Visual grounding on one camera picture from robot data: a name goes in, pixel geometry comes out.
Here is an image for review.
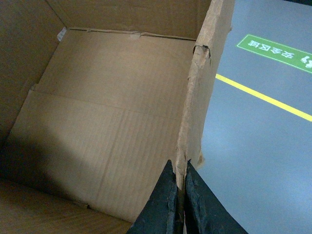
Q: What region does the large cardboard box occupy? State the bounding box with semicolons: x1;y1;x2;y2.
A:
0;0;234;234

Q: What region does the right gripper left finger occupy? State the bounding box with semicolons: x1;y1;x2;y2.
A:
127;160;177;234

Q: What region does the green floor safety sign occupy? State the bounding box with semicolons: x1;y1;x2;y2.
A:
237;34;312;74

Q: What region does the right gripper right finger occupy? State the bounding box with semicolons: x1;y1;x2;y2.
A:
184;162;247;234

